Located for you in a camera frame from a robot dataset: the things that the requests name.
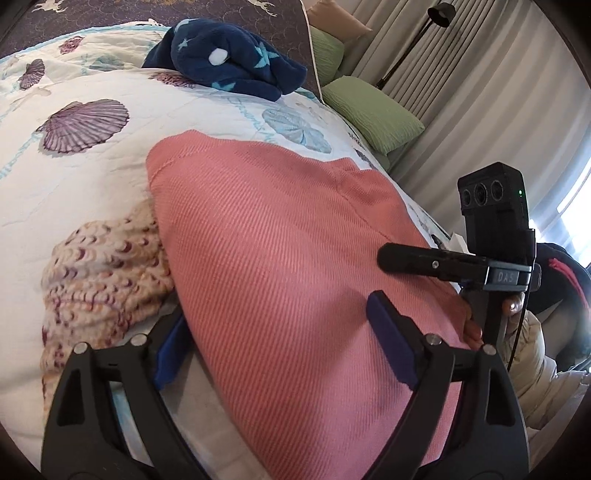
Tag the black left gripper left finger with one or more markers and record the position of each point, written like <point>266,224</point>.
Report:
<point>108,419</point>

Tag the green pillow far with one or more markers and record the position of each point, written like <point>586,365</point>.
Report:
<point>328,54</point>

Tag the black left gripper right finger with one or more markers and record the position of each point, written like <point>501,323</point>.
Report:
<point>487,439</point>

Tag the green pillow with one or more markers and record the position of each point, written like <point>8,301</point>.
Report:
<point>384,123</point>
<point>328,54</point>

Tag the black floor lamp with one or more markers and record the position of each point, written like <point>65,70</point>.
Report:
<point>442,14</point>

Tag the person right hand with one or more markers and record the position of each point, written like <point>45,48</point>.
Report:
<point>488,315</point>

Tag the navy star fleece garment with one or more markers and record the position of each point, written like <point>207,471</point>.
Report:
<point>226,57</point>

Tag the beige pillow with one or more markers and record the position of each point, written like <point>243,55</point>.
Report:
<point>328,16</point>

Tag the pink knitted garment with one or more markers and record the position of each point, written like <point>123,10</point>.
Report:
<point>273,257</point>

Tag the green pillow near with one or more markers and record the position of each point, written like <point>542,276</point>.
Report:
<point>384,123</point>

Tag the white seashell print bedspread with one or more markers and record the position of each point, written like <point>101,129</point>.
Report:
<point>47,196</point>

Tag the grey curtain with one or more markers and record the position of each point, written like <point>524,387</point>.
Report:
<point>499,84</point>

